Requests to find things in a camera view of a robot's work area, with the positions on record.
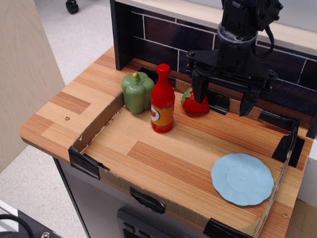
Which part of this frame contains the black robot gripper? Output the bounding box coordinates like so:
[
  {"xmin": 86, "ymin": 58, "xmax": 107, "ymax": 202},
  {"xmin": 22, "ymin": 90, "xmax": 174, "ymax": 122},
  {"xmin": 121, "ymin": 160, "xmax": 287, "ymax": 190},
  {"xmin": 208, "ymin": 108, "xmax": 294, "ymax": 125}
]
[{"xmin": 186, "ymin": 21, "xmax": 277, "ymax": 117}]

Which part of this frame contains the red hot sauce bottle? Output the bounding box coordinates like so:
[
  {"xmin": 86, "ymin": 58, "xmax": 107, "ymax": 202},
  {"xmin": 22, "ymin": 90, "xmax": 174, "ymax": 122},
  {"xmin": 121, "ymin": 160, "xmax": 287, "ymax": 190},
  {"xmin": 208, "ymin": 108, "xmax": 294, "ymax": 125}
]
[{"xmin": 151, "ymin": 63, "xmax": 175, "ymax": 133}]

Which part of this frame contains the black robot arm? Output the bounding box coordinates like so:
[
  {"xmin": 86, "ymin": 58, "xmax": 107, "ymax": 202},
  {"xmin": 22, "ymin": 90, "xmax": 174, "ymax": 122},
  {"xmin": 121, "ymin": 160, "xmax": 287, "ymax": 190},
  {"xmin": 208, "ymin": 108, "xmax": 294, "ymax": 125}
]
[{"xmin": 186, "ymin": 0, "xmax": 283, "ymax": 117}]

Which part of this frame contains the cardboard fence with black tape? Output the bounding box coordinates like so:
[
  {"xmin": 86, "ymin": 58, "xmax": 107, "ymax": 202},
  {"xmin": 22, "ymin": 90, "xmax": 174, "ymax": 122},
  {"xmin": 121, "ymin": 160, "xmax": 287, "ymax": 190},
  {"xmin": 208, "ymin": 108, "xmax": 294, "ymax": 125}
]
[{"xmin": 68, "ymin": 66, "xmax": 306, "ymax": 238}]

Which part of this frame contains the red toy strawberry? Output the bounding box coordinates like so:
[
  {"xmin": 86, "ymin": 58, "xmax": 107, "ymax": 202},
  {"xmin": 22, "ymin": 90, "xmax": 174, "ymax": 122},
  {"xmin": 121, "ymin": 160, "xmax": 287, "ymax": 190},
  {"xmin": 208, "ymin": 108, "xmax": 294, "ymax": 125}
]
[{"xmin": 181, "ymin": 88, "xmax": 210, "ymax": 113}]

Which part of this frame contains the green toy bell pepper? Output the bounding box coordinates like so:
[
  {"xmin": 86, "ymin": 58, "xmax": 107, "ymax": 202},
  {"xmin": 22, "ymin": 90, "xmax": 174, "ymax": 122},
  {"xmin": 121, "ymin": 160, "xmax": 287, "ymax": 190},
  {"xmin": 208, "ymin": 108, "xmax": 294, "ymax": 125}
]
[{"xmin": 121, "ymin": 72, "xmax": 155, "ymax": 114}]

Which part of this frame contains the light blue plate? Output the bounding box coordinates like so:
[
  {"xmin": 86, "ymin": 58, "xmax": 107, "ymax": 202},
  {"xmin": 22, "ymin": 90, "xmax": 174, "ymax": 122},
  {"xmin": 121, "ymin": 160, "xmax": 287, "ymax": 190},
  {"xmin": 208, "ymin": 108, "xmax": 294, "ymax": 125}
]
[{"xmin": 211, "ymin": 153, "xmax": 274, "ymax": 206}]

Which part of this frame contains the dark tile backsplash panel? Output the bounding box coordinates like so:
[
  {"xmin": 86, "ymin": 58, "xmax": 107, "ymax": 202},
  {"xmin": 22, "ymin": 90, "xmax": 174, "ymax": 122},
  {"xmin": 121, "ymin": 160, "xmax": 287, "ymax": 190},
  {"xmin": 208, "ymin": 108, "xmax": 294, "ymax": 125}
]
[{"xmin": 110, "ymin": 0, "xmax": 317, "ymax": 138}]

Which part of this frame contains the black oven control panel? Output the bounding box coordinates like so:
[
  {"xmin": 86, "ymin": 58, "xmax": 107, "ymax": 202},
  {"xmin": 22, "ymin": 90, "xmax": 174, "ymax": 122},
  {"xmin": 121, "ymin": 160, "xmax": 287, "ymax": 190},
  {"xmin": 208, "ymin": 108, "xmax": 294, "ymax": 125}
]
[{"xmin": 116, "ymin": 208, "xmax": 179, "ymax": 238}]

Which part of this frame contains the black caster wheel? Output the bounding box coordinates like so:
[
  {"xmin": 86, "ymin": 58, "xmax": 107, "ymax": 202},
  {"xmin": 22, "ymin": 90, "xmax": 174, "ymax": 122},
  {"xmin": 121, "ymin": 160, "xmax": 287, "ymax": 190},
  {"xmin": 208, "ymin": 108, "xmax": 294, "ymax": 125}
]
[{"xmin": 65, "ymin": 0, "xmax": 79, "ymax": 14}]

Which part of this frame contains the light wooden board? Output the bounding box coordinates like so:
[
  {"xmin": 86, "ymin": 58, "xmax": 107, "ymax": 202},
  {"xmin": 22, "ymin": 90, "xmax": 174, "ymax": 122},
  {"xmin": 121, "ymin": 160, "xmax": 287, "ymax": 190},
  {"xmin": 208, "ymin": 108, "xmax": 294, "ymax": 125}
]
[{"xmin": 0, "ymin": 0, "xmax": 65, "ymax": 171}]

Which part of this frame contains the black base with screw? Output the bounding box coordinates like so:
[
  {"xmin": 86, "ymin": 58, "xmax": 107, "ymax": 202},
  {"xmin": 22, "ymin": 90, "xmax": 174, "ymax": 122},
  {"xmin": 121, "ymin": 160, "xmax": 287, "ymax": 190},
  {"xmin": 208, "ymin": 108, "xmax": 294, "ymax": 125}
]
[{"xmin": 18, "ymin": 210, "xmax": 61, "ymax": 238}]

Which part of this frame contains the black cable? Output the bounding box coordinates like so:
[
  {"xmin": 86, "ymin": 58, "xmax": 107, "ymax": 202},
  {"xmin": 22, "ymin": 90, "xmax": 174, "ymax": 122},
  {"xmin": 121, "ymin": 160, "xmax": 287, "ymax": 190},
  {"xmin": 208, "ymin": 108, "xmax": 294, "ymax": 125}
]
[{"xmin": 0, "ymin": 214, "xmax": 34, "ymax": 238}]

